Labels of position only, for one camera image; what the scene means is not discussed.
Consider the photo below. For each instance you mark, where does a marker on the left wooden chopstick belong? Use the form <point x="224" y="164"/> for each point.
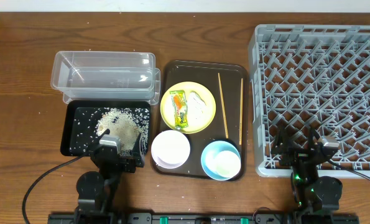
<point x="222" y="107"/>

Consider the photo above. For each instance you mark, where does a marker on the clear plastic bin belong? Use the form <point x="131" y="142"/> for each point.
<point x="102" y="75"/>

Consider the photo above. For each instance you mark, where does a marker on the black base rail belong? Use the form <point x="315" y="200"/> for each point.
<point x="147" y="218"/>

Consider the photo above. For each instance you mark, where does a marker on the crumpled white tissue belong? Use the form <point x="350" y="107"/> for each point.
<point x="196" y="106"/>

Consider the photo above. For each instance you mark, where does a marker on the grey plastic dishwasher rack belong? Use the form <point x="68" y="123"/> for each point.
<point x="311" y="76"/>

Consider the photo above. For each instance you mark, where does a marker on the wooden chopstick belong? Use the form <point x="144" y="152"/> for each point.
<point x="241" y="113"/>
<point x="222" y="107"/>

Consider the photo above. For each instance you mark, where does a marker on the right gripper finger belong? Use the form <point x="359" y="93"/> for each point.
<point x="313" y="137"/>
<point x="282" y="142"/>

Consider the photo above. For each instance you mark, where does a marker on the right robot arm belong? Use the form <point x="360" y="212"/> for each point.
<point x="317" y="196"/>

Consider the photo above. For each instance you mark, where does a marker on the yellow round plate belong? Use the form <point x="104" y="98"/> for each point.
<point x="167" y="109"/>

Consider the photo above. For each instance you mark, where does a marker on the green orange snack wrapper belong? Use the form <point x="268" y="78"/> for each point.
<point x="180" y="105"/>

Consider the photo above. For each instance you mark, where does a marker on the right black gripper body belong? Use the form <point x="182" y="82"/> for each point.
<point x="297" y="155"/>

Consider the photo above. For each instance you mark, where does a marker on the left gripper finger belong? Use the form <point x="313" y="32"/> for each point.
<point x="137" y="150"/>
<point x="102" y="133"/>

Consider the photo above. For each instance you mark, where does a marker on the dark brown serving tray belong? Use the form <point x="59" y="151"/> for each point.
<point x="206" y="74"/>

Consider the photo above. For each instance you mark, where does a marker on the light blue bowl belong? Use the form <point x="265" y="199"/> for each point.
<point x="208" y="158"/>

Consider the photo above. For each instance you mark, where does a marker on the black tray with rice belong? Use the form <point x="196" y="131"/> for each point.
<point x="86" y="120"/>

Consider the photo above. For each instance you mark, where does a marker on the white cup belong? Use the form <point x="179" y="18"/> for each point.
<point x="228" y="164"/>

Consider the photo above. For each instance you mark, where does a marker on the right wooden chopstick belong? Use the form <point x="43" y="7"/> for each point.
<point x="241" y="113"/>

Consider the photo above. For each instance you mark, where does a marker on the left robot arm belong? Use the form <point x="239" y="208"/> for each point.
<point x="96" y="190"/>

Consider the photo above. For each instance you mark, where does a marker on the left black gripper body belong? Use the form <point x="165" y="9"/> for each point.
<point x="125" y="168"/>

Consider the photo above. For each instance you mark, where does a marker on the pink white bowl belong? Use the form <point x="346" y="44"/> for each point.
<point x="170" y="149"/>

